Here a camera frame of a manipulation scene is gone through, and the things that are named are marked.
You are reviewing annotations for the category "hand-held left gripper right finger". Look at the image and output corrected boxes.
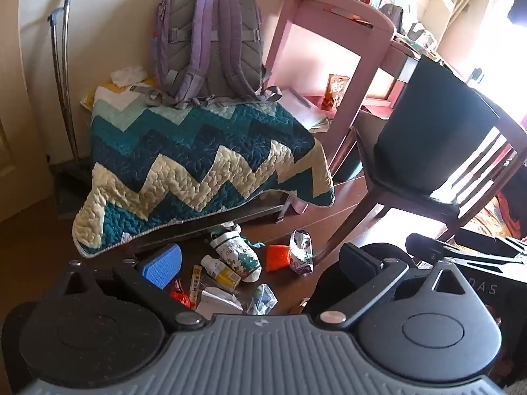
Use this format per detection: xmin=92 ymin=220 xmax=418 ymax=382
xmin=319 ymin=242 xmax=468 ymax=326

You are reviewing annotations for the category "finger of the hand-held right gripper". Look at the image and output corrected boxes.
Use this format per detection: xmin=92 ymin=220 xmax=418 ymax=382
xmin=405 ymin=232 xmax=527 ymax=261
xmin=445 ymin=255 xmax=527 ymax=276

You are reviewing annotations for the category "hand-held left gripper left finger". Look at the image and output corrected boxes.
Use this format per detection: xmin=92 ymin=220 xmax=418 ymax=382
xmin=68 ymin=244 xmax=207 ymax=330

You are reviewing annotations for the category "black trash bin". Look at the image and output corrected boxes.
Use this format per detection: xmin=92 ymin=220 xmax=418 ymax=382
xmin=378 ymin=53 xmax=501 ymax=195

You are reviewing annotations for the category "red candy wrapper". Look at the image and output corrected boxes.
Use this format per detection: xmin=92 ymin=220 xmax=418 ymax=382
xmin=170 ymin=282 xmax=192 ymax=309

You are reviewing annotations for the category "yellow strip wrapper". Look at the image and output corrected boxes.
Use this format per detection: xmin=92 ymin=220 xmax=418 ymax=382
xmin=191 ymin=265 xmax=203 ymax=302

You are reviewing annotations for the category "dark wooden chair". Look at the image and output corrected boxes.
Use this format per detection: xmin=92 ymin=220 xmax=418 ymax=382
xmin=313 ymin=82 xmax=527 ymax=267

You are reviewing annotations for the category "yellow white tube box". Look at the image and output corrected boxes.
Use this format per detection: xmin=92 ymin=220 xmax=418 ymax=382
xmin=201 ymin=255 xmax=242 ymax=291

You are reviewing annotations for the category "silver snack wrapper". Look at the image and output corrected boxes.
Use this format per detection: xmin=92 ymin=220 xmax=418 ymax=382
xmin=288 ymin=229 xmax=316 ymax=275

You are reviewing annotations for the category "crumpled white paper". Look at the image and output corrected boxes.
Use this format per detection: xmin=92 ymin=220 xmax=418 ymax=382
xmin=195 ymin=287 xmax=244 ymax=320

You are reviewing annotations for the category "white tree print pouch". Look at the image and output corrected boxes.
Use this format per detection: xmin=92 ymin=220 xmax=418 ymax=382
xmin=211 ymin=231 xmax=263 ymax=283

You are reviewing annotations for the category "dark low bench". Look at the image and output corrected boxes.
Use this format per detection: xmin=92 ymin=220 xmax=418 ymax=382
xmin=124 ymin=199 xmax=291 ymax=252

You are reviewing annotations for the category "orange knitted pouch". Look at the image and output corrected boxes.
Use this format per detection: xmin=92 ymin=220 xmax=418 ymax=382
xmin=265 ymin=245 xmax=291 ymax=273

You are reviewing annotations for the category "clear plastic wrapper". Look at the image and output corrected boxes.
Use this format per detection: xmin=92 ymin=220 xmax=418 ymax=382
xmin=246 ymin=283 xmax=279 ymax=316

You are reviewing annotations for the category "chevron patchwork quilt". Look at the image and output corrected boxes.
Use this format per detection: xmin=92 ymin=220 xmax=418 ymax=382
xmin=72 ymin=84 xmax=336 ymax=258

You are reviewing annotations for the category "stack of papers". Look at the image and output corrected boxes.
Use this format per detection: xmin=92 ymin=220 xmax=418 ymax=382
xmin=280 ymin=88 xmax=331 ymax=133

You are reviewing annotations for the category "orange snack bag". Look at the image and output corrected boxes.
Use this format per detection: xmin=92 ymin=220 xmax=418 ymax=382
xmin=323 ymin=74 xmax=350 ymax=110

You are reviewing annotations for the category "white crumpled tissue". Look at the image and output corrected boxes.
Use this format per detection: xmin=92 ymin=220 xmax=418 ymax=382
xmin=110 ymin=65 xmax=148 ymax=88

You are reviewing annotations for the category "grey pencil case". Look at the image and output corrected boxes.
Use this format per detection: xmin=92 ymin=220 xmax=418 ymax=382
xmin=379 ymin=3 xmax=406 ymax=34

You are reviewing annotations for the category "purple grey backpack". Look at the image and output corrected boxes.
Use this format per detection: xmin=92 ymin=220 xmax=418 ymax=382
xmin=144 ymin=0 xmax=283 ymax=110

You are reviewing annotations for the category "pink desk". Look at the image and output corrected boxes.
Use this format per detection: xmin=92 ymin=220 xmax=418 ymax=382
xmin=263 ymin=0 xmax=438 ymax=178

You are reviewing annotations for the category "long handle dustpan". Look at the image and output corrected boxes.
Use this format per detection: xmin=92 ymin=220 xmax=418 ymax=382
xmin=47 ymin=7 xmax=92 ymax=220

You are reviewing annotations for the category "metal handle broom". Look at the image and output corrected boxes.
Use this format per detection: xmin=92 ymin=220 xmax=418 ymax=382
xmin=60 ymin=0 xmax=75 ymax=110

